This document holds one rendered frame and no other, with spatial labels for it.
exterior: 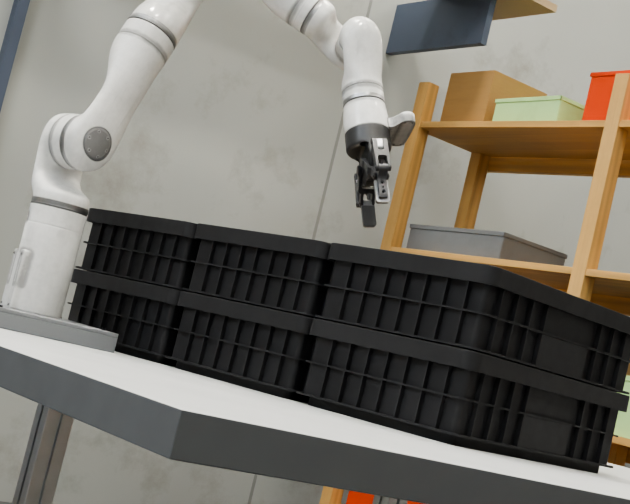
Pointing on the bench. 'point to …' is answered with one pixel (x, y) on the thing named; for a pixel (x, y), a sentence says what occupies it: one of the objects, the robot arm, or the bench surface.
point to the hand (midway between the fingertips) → (375, 211)
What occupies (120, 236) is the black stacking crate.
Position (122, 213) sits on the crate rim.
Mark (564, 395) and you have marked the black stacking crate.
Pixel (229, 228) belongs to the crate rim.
